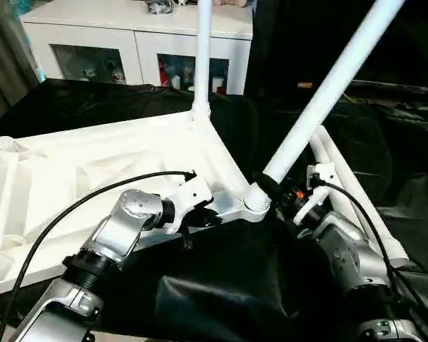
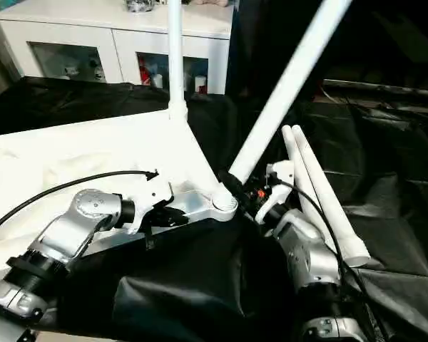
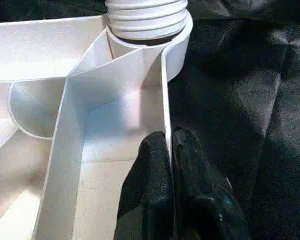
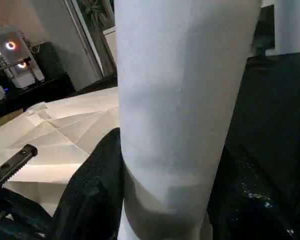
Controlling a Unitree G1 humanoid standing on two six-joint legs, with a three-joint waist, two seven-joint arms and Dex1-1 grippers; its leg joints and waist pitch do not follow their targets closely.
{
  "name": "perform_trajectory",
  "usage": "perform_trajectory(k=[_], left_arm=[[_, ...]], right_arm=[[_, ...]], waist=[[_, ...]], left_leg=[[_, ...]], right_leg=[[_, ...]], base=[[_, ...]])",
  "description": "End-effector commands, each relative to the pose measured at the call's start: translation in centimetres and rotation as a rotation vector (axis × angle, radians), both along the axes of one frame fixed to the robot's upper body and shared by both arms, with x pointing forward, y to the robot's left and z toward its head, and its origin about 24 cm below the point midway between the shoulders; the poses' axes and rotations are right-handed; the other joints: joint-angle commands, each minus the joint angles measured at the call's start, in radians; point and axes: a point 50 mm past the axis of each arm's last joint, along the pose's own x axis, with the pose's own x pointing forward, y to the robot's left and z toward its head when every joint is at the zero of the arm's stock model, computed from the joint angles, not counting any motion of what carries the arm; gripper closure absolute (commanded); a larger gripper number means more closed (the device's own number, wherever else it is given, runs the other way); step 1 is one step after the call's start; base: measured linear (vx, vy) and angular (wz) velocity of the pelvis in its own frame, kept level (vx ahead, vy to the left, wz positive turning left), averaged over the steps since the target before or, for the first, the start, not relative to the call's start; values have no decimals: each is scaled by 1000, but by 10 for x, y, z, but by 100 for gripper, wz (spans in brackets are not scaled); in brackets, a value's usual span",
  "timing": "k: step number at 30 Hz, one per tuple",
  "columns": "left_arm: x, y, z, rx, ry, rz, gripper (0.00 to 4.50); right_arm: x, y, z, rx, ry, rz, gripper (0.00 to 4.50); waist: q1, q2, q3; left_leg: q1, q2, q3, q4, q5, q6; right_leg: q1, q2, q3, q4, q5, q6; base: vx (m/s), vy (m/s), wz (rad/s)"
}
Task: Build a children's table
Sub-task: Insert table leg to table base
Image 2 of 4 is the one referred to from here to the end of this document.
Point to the white plastic table leg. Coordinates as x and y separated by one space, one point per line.
292 78
175 57
328 192
299 171

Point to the white plastic table top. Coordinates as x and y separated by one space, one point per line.
78 164

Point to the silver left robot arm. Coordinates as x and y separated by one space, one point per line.
50 249

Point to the black mat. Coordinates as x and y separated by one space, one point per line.
200 285

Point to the white cabinet with glass doors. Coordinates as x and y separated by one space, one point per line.
107 32

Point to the black furniture with gold label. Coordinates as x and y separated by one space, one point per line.
385 35

